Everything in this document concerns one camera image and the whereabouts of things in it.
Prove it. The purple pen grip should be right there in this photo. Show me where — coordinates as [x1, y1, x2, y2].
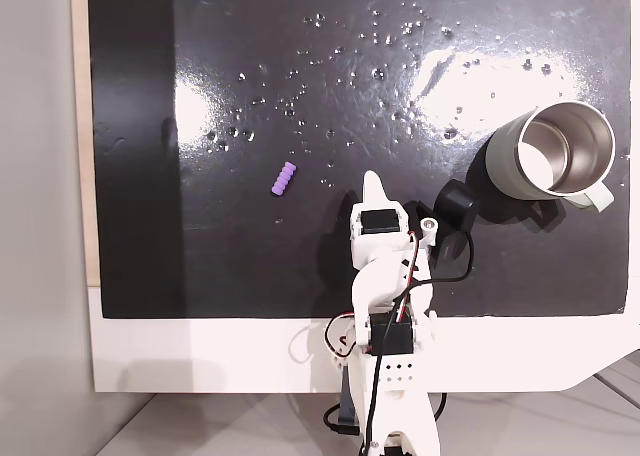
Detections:
[270, 160, 298, 197]

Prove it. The black table mat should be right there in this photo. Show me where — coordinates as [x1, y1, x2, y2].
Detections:
[86, 0, 632, 321]

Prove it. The sage green steel mug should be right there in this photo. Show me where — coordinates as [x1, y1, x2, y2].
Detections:
[481, 100, 617, 214]

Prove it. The black camera box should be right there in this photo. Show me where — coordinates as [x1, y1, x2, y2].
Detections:
[432, 178, 480, 228]

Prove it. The red white servo wire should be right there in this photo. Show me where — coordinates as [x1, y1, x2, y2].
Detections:
[324, 230, 422, 363]

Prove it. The black camera cable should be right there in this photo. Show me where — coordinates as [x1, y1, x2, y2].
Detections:
[322, 229, 475, 452]

